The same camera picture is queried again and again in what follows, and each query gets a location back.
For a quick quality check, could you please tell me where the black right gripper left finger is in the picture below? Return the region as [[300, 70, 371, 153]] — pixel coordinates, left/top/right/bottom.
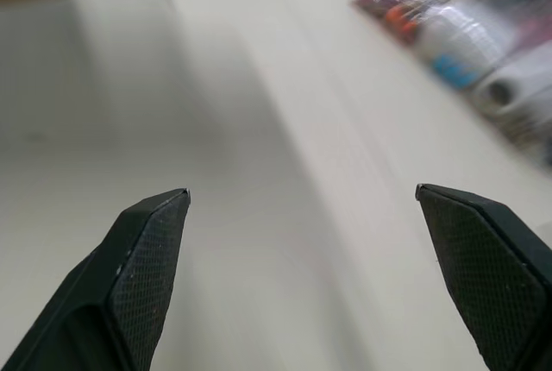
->
[[0, 188, 191, 371]]

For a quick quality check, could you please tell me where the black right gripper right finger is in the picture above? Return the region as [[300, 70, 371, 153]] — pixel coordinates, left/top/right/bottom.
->
[[414, 183, 552, 371]]

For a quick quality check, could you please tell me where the colourful blurred clutter pile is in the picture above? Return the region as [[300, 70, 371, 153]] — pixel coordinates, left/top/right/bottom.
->
[[351, 0, 552, 152]]

